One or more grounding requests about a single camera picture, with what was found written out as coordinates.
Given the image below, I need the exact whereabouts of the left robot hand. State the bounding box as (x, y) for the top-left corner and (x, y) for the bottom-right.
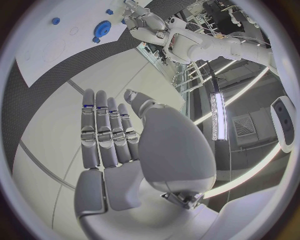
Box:
(121, 0), (169, 39)

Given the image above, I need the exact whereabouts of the white task board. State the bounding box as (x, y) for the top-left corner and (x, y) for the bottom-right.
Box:
(15, 0), (129, 88)

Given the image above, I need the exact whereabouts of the metal frame rack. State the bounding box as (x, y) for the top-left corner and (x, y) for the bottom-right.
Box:
(171, 61), (207, 95)

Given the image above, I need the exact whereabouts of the blue gear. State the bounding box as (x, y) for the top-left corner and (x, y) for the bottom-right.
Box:
(93, 20), (113, 38)

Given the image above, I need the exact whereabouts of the white cable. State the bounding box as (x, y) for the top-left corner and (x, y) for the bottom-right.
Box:
(220, 34), (273, 47)

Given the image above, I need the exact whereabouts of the glowing light bar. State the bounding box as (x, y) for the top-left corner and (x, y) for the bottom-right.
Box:
(209, 92), (229, 142)

